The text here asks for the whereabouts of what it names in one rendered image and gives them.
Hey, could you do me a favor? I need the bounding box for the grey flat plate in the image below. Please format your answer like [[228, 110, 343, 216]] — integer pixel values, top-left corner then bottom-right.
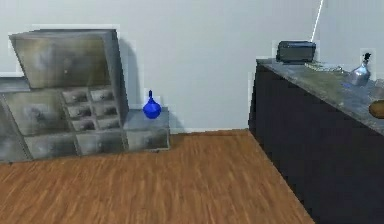
[[304, 61, 344, 74]]

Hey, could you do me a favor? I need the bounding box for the black kitchen counter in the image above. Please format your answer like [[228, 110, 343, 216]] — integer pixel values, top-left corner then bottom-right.
[[248, 58, 384, 224]]

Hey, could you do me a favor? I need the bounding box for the brown round bread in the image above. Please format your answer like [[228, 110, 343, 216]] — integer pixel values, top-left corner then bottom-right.
[[368, 100, 384, 120]]

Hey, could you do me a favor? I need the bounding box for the blue round vase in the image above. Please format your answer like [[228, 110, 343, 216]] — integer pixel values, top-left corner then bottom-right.
[[142, 89, 163, 120]]

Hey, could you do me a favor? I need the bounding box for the black toaster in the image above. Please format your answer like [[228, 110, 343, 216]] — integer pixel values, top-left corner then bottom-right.
[[275, 40, 317, 64]]

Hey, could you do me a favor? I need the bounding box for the silver bottle with black top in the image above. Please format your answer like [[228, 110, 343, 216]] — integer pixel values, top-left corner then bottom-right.
[[347, 52, 373, 87]]

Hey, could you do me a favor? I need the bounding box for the grey wooden cabinet unit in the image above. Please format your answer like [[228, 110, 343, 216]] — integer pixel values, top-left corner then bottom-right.
[[0, 28, 171, 163]]

